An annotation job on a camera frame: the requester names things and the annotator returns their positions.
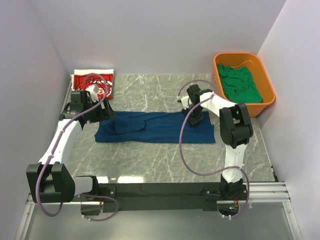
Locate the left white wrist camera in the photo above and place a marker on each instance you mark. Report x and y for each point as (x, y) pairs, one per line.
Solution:
(93, 92)

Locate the folded red coca-cola t-shirt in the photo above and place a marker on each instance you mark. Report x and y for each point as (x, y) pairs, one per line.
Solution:
(102, 83)

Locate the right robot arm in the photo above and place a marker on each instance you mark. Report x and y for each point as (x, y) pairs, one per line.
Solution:
(235, 131)

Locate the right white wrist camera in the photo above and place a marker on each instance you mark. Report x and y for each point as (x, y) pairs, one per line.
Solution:
(185, 101)

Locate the green t-shirt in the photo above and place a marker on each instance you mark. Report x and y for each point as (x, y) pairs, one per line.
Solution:
(238, 85)

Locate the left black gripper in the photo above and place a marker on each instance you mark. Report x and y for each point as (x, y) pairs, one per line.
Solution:
(105, 113)

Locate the dark blue t-shirt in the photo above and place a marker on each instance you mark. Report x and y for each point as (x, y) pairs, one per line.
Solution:
(153, 127)

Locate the orange plastic bin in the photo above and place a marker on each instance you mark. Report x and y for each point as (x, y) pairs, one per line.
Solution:
(260, 78)

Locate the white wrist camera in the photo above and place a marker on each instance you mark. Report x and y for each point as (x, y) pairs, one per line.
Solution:
(93, 92)
(185, 101)

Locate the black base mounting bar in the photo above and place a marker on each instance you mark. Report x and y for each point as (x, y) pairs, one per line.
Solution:
(159, 196)

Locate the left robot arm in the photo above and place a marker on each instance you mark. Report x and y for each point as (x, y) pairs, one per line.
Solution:
(50, 180)

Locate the aluminium extrusion rail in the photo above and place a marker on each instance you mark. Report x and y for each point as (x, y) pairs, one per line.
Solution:
(259, 192)

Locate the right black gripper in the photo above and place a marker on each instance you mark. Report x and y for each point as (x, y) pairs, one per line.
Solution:
(194, 121)

